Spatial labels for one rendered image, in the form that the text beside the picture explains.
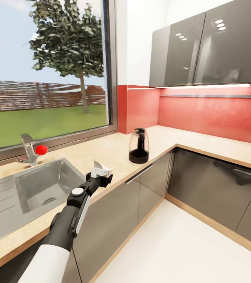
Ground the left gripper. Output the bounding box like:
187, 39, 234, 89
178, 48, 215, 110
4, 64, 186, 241
84, 173, 113, 191

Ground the paper coffee filter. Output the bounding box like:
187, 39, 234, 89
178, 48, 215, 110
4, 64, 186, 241
94, 161, 112, 171

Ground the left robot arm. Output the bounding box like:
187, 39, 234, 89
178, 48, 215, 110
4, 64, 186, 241
18, 168, 113, 283

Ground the electric kettle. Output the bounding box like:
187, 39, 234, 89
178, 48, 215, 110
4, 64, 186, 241
129, 128, 149, 164

